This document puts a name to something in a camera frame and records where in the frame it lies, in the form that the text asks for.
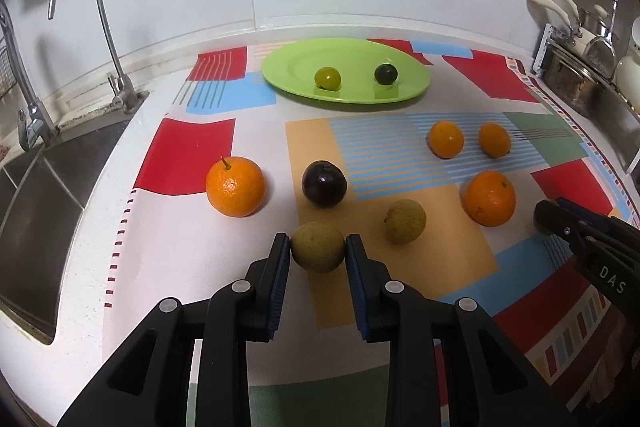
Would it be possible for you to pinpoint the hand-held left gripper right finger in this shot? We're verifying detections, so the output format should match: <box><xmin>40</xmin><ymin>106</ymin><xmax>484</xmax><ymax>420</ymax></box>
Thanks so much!
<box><xmin>345</xmin><ymin>233</ymin><xmax>581</xmax><ymax>427</ymax></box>

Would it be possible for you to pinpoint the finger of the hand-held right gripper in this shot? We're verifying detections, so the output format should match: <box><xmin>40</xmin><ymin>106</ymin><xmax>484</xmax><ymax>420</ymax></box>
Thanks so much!
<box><xmin>533</xmin><ymin>200</ymin><xmax>582</xmax><ymax>241</ymax></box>
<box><xmin>555</xmin><ymin>197</ymin><xmax>614</xmax><ymax>229</ymax></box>

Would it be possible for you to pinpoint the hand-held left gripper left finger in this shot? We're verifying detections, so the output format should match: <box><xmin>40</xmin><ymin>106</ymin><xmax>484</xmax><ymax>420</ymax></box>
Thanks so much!
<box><xmin>56</xmin><ymin>233</ymin><xmax>292</xmax><ymax>427</ymax></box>

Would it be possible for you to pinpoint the brownish green round fruit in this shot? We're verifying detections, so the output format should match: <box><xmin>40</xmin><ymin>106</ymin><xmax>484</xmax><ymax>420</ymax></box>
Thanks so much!
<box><xmin>290</xmin><ymin>222</ymin><xmax>347</xmax><ymax>274</ymax></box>
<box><xmin>384</xmin><ymin>199</ymin><xmax>427</xmax><ymax>245</ymax></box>

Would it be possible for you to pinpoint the large orange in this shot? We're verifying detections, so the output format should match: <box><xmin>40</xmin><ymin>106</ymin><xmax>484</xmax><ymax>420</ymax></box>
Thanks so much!
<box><xmin>461</xmin><ymin>170</ymin><xmax>517</xmax><ymax>228</ymax></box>

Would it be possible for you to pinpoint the orange with stem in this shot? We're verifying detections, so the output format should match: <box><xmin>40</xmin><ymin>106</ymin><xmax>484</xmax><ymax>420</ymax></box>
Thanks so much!
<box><xmin>206</xmin><ymin>156</ymin><xmax>267</xmax><ymax>219</ymax></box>

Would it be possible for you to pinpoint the large dark purple plum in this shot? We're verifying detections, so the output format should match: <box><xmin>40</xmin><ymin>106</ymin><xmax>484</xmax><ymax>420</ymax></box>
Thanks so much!
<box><xmin>301</xmin><ymin>160</ymin><xmax>348</xmax><ymax>208</ymax></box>

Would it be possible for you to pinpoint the small orange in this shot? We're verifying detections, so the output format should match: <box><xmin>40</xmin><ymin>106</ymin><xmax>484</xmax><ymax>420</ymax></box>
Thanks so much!
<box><xmin>478</xmin><ymin>122</ymin><xmax>512</xmax><ymax>158</ymax></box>
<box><xmin>428</xmin><ymin>120</ymin><xmax>465</xmax><ymax>159</ymax></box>

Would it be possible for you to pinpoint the green plum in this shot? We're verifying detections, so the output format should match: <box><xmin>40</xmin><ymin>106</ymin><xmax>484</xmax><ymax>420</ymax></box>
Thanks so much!
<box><xmin>314</xmin><ymin>66</ymin><xmax>342</xmax><ymax>90</ymax></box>

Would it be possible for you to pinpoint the light green oval plate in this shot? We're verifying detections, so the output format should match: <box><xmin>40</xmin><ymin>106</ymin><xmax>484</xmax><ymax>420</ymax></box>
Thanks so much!
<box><xmin>260</xmin><ymin>38</ymin><xmax>432</xmax><ymax>105</ymax></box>

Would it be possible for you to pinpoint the small dark plum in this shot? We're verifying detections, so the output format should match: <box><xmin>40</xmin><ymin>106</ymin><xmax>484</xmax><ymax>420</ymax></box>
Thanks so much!
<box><xmin>374</xmin><ymin>63</ymin><xmax>399</xmax><ymax>86</ymax></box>

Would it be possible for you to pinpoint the colourful patterned tablecloth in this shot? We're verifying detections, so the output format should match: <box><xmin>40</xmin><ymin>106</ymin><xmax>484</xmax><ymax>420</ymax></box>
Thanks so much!
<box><xmin>102</xmin><ymin>38</ymin><xmax>640</xmax><ymax>427</ymax></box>

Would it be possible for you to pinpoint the stainless steel pot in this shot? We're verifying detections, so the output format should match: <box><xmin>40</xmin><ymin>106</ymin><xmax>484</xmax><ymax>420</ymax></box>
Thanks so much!
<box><xmin>542</xmin><ymin>41</ymin><xmax>607</xmax><ymax>118</ymax></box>

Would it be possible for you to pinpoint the white jar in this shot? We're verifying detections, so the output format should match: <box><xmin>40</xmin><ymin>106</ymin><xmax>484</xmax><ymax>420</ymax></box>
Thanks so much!
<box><xmin>614</xmin><ymin>17</ymin><xmax>640</xmax><ymax>114</ymax></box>

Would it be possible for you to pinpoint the steel skimmer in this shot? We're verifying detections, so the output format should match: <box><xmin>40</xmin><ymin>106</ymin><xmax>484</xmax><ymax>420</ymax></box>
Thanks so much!
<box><xmin>582</xmin><ymin>0</ymin><xmax>620</xmax><ymax>78</ymax></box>

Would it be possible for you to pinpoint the steel knife rack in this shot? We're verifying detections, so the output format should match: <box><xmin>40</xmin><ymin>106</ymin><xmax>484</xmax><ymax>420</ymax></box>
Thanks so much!
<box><xmin>534</xmin><ymin>24</ymin><xmax>557</xmax><ymax>76</ymax></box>

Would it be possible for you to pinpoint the stainless steel sink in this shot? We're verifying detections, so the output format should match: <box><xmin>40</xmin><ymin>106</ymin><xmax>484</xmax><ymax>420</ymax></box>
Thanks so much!
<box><xmin>0</xmin><ymin>91</ymin><xmax>151</xmax><ymax>346</ymax></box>

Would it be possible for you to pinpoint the large steel kitchen faucet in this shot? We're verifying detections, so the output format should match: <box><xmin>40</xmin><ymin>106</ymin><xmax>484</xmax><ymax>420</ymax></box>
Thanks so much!
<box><xmin>0</xmin><ymin>2</ymin><xmax>59</xmax><ymax>152</ymax></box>

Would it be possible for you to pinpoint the thin gooseneck steel faucet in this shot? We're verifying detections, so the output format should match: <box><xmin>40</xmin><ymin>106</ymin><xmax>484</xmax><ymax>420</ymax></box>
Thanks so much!
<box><xmin>48</xmin><ymin>0</ymin><xmax>137</xmax><ymax>114</ymax></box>

